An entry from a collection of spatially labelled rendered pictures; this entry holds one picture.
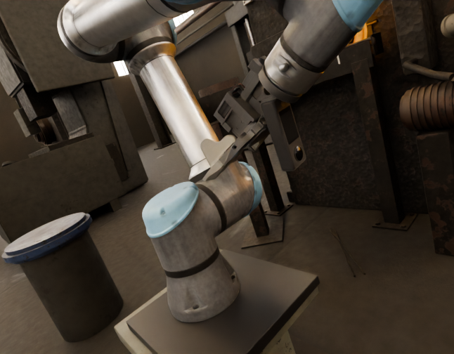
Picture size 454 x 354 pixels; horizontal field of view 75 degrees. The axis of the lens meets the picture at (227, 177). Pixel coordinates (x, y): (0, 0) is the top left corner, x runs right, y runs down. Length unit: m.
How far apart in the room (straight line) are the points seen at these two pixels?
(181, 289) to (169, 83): 0.41
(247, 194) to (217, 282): 0.18
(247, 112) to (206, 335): 0.38
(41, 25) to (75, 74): 0.47
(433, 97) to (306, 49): 0.63
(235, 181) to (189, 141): 0.13
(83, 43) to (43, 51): 2.76
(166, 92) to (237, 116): 0.22
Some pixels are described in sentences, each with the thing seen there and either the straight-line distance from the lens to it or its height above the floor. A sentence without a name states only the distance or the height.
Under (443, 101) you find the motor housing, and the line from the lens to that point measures 0.97.
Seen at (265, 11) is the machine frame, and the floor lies 0.99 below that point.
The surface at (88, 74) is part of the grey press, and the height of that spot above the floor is 1.34.
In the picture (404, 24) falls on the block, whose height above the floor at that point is 0.71.
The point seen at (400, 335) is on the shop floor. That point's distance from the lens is 0.94.
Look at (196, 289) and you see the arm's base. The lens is 0.58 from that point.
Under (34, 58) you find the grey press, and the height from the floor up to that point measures 1.54.
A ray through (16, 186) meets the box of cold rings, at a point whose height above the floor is 0.56.
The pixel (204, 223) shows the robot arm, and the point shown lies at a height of 0.48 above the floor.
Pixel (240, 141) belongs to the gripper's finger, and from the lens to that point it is 0.46.
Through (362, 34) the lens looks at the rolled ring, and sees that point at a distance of 1.21.
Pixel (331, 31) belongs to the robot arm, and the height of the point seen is 0.71.
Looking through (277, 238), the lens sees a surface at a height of 0.01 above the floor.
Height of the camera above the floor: 0.68
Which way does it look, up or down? 14 degrees down
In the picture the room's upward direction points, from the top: 19 degrees counter-clockwise
